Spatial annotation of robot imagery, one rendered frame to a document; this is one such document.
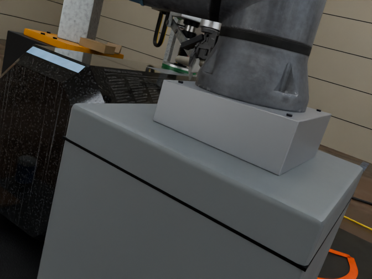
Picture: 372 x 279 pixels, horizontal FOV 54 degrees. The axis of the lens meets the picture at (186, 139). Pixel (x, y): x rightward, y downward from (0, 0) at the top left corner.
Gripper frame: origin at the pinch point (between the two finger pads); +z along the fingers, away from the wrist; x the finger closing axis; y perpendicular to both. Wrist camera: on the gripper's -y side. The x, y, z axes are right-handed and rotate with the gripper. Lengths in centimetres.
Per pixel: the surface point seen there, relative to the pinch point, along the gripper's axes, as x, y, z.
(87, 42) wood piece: 17, -100, -3
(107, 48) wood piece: 22, -87, -2
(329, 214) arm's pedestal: -79, 85, 8
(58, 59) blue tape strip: -41, -34, 6
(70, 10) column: 14, -120, -19
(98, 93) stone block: -36.1, -12.9, 13.7
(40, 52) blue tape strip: -43, -45, 5
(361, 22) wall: 483, -89, -134
